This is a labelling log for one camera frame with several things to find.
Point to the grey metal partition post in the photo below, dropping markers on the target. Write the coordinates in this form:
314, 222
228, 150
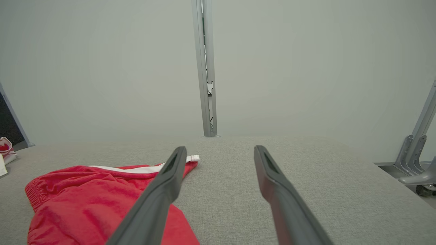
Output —
198, 51

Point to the red basketball jersey white trim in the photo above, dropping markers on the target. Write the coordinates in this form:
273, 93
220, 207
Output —
75, 204

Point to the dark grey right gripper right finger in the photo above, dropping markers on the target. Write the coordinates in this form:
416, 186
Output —
293, 217

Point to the crumpled red white garment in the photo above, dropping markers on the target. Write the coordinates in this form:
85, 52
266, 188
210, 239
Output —
5, 148

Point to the grey curved caster leg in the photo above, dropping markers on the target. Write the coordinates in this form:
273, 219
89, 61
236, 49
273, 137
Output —
420, 177

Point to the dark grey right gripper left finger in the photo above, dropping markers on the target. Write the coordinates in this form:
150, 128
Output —
153, 211

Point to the black caster wheel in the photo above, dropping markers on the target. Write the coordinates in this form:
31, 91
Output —
425, 191

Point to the grey metal support bracket frame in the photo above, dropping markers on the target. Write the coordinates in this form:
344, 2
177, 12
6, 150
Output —
414, 146

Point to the dark partition panel grey frame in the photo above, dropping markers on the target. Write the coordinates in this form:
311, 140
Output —
6, 126

